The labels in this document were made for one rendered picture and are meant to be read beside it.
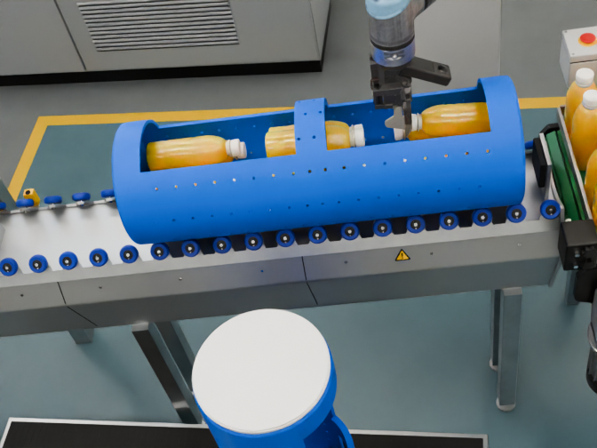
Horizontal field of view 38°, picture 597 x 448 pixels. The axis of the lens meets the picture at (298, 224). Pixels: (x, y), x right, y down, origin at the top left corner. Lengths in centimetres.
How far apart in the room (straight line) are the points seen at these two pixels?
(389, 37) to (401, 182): 30
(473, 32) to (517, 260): 80
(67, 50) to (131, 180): 220
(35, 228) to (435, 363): 135
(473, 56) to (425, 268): 84
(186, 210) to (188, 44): 202
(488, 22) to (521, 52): 131
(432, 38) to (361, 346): 104
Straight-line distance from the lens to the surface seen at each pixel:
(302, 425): 169
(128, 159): 192
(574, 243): 192
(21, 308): 227
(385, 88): 185
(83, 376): 315
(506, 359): 255
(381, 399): 284
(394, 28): 174
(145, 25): 384
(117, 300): 219
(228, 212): 189
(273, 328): 178
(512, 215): 200
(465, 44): 265
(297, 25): 370
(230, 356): 177
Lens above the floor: 250
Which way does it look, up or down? 49 degrees down
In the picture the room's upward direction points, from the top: 14 degrees counter-clockwise
